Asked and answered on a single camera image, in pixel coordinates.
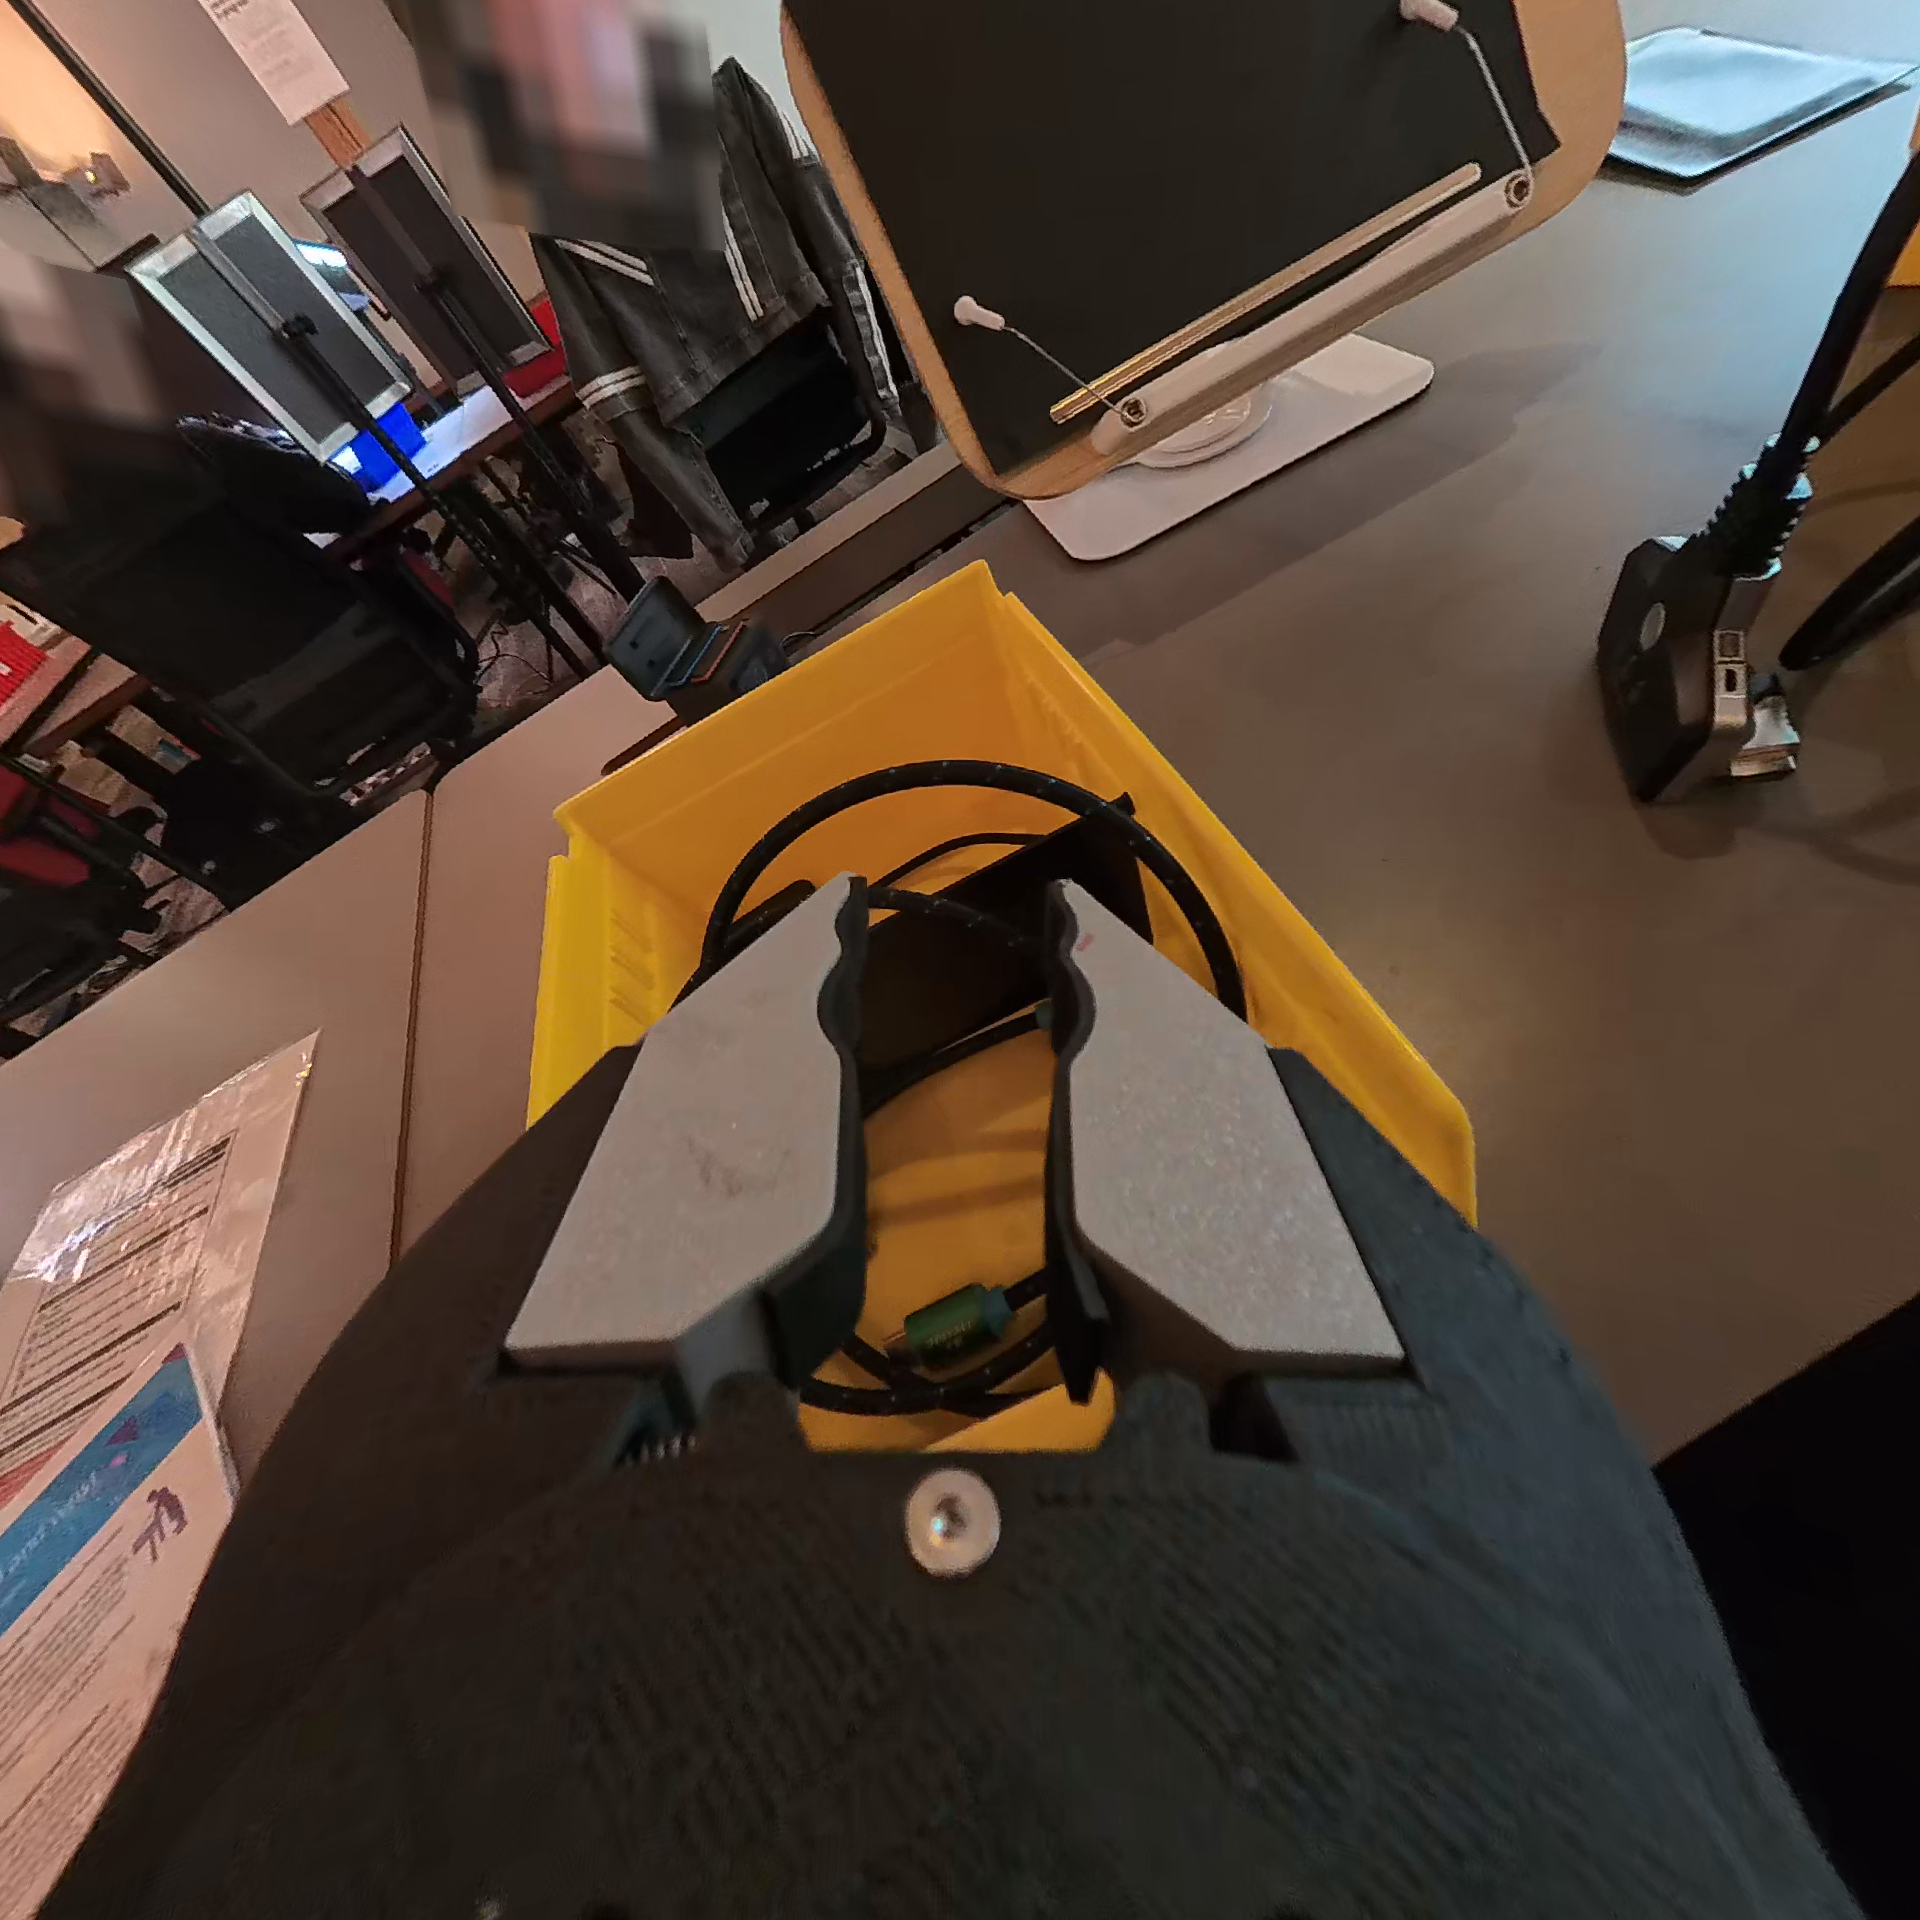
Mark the black striped jacket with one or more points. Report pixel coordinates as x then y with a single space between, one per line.
674 345

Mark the white tethered pin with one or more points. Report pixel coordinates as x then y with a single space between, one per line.
1424 13
975 312

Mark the black charging case with display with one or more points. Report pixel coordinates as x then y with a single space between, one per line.
674 645

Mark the yellow plastic bin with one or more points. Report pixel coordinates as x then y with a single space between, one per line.
961 660

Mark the metal hdmi port hub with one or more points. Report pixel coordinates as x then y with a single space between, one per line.
1650 675

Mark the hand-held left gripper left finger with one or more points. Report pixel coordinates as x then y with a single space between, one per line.
690 1185

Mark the white paper sign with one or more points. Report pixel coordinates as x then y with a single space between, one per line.
279 52

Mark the black board on white stand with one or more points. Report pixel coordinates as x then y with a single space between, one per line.
1124 151

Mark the printed sheet in plastic sleeve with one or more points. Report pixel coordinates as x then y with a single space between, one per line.
151 1201

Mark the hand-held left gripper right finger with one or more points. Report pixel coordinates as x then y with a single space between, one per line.
1215 1185

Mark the grey flat pad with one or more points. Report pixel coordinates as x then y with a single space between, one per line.
1754 104

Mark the person's black trouser leg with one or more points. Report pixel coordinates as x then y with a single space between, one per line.
1830 1575

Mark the black cardboard sheet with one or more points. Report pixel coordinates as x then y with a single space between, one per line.
961 974

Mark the grey panel on stand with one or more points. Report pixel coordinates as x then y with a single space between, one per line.
271 322
428 255

